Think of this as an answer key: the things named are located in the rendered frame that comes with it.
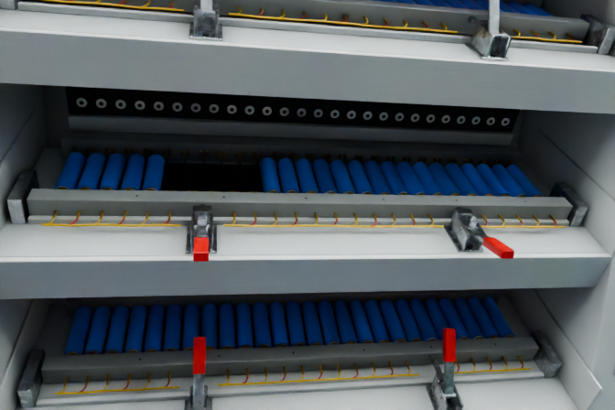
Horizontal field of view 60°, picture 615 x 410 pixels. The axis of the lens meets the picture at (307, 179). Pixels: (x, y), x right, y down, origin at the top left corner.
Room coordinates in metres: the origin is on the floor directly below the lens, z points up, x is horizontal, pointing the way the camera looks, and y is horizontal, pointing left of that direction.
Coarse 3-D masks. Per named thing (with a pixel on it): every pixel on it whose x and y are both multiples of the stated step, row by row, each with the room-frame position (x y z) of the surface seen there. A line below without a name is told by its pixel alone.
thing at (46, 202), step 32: (32, 192) 0.47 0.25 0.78; (64, 192) 0.48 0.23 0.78; (96, 192) 0.49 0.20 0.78; (128, 192) 0.49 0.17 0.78; (160, 192) 0.50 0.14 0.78; (192, 192) 0.51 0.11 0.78; (224, 192) 0.51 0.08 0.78; (256, 192) 0.52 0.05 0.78; (64, 224) 0.46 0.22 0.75; (96, 224) 0.46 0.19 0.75; (128, 224) 0.47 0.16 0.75; (160, 224) 0.48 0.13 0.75; (224, 224) 0.49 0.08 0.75; (320, 224) 0.51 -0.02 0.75
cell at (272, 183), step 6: (264, 162) 0.58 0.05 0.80; (270, 162) 0.58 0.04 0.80; (264, 168) 0.57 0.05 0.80; (270, 168) 0.57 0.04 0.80; (264, 174) 0.56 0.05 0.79; (270, 174) 0.56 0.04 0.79; (276, 174) 0.57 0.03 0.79; (264, 180) 0.55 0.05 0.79; (270, 180) 0.55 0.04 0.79; (276, 180) 0.55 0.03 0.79; (264, 186) 0.55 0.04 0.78; (270, 186) 0.54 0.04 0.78; (276, 186) 0.54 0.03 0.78
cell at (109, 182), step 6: (114, 156) 0.55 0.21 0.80; (120, 156) 0.56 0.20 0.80; (108, 162) 0.55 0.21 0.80; (114, 162) 0.54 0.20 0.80; (120, 162) 0.55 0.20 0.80; (108, 168) 0.53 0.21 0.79; (114, 168) 0.53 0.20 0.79; (120, 168) 0.54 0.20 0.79; (108, 174) 0.52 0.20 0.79; (114, 174) 0.53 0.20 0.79; (120, 174) 0.53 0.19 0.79; (102, 180) 0.51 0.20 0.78; (108, 180) 0.51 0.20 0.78; (114, 180) 0.52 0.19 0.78; (120, 180) 0.53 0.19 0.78; (102, 186) 0.50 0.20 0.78; (108, 186) 0.50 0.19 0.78; (114, 186) 0.51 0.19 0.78
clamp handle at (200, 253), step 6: (198, 216) 0.46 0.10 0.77; (198, 222) 0.46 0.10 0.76; (204, 222) 0.46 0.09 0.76; (198, 228) 0.46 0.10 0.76; (204, 228) 0.46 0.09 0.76; (198, 234) 0.44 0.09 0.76; (204, 234) 0.44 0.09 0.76; (198, 240) 0.42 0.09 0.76; (204, 240) 0.42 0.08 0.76; (198, 246) 0.41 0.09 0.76; (204, 246) 0.41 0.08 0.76; (198, 252) 0.40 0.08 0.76; (204, 252) 0.40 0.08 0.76; (198, 258) 0.39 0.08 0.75; (204, 258) 0.40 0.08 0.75
